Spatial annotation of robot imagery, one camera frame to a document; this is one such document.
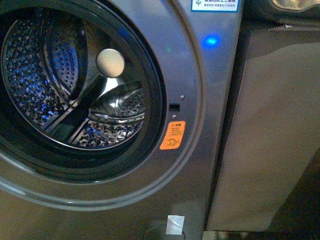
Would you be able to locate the grey front-load washing machine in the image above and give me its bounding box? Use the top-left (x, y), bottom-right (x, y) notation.
top-left (0, 0), bottom-right (244, 240)

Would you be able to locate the orange warning sticker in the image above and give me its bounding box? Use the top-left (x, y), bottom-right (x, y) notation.
top-left (159, 120), bottom-right (186, 150)

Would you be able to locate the steel perforated washer drum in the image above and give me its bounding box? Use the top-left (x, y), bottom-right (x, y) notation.
top-left (0, 8), bottom-right (146, 151)

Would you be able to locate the white tape strip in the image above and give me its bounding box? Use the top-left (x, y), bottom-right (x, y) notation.
top-left (165, 215), bottom-right (185, 236)

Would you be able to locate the grey side cabinet panel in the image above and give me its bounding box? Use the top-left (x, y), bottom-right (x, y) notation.
top-left (206, 25), bottom-right (320, 232)

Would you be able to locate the white blue info label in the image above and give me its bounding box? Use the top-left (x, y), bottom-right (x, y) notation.
top-left (191, 0), bottom-right (240, 13)

